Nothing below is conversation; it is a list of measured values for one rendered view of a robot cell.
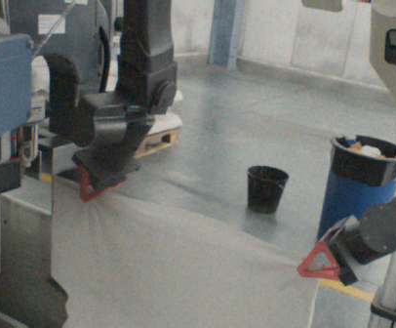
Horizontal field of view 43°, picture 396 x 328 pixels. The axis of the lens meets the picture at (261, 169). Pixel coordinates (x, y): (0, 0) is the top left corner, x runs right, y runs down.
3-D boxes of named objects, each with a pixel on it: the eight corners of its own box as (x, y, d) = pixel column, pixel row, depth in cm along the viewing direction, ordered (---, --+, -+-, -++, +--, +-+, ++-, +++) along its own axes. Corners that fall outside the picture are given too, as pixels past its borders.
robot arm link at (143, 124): (166, 119, 76) (144, 94, 78) (134, 121, 71) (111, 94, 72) (145, 150, 80) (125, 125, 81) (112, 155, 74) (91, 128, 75)
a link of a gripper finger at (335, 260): (281, 259, 71) (335, 232, 66) (298, 240, 77) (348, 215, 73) (305, 300, 71) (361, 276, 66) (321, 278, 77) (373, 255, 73)
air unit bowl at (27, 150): (42, 159, 80) (42, 123, 78) (26, 164, 78) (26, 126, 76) (28, 155, 81) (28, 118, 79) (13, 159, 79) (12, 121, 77)
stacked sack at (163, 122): (184, 130, 456) (186, 113, 451) (138, 143, 397) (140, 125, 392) (146, 119, 471) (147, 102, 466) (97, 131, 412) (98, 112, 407)
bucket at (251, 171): (289, 207, 356) (296, 173, 347) (273, 221, 330) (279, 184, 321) (252, 195, 366) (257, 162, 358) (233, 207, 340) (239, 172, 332)
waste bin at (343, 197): (391, 239, 331) (416, 147, 310) (376, 271, 286) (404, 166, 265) (324, 218, 348) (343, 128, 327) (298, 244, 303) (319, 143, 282)
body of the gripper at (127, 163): (67, 160, 77) (88, 125, 73) (112, 146, 86) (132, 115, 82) (96, 189, 76) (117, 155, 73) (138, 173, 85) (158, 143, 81)
